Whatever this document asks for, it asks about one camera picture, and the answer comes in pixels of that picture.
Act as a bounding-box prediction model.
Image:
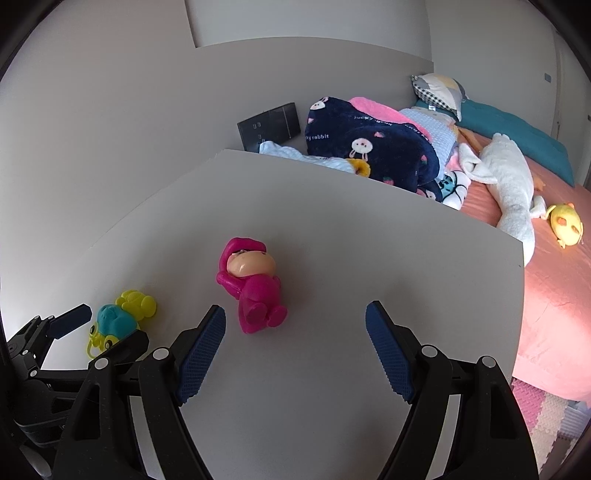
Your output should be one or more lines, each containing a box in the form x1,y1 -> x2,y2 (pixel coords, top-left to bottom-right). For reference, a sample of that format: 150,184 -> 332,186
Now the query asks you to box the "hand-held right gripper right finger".
365,300 -> 541,480

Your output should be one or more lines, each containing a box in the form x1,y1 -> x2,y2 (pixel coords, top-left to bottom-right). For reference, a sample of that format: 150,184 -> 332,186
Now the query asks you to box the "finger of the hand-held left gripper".
98,330 -> 151,365
6,304 -> 93,377

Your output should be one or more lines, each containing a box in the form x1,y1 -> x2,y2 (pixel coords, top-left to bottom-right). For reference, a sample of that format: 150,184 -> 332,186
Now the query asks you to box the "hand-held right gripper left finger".
54,305 -> 227,480

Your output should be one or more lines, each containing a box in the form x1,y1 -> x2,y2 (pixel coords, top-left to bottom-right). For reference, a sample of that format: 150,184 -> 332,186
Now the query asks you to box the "blue and yellow frog toy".
85,290 -> 158,361

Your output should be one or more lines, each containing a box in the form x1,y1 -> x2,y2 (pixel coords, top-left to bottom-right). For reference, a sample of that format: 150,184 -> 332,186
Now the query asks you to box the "pink doll toy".
216,237 -> 289,334

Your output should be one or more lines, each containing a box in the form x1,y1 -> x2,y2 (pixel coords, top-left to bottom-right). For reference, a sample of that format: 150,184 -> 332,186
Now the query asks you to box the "pastel foam floor mat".
510,376 -> 585,480

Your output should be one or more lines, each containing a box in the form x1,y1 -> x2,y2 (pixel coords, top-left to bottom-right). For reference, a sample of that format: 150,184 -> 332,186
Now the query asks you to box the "pink bed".
455,129 -> 591,402

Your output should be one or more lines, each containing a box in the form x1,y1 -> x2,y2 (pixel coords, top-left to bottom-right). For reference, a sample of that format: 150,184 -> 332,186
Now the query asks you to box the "white cartoon print cloth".
436,168 -> 472,210

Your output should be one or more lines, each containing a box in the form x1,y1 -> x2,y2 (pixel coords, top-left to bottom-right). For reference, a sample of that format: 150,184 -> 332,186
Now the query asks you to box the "navy rabbit print blanket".
305,96 -> 451,201

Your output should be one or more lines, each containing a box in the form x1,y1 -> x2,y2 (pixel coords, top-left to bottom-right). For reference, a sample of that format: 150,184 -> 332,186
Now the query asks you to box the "white goose plush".
457,133 -> 548,266

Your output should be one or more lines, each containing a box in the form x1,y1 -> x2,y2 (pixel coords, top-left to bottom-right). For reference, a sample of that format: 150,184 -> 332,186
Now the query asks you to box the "light blue baby garment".
257,141 -> 358,175

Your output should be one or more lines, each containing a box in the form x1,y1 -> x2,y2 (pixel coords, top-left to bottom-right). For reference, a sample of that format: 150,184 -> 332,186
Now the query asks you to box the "yellow chick plush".
545,202 -> 586,250

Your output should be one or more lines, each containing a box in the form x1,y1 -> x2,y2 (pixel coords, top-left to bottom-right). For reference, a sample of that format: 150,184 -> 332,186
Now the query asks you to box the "light blue checked blanket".
399,107 -> 460,167

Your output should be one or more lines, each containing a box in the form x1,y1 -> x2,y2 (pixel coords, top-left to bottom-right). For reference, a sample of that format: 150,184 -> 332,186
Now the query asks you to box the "pink fleece blanket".
348,96 -> 432,144

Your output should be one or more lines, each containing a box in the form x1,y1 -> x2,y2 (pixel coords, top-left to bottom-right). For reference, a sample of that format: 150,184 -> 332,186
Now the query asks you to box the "teal pillow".
457,99 -> 575,188

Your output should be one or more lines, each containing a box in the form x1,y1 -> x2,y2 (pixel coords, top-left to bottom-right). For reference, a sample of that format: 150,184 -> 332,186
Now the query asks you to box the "patchwork patterned pillow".
411,73 -> 469,121

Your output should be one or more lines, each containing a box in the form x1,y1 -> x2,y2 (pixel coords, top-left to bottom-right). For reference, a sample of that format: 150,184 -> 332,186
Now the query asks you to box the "black wall socket panel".
237,102 -> 302,152

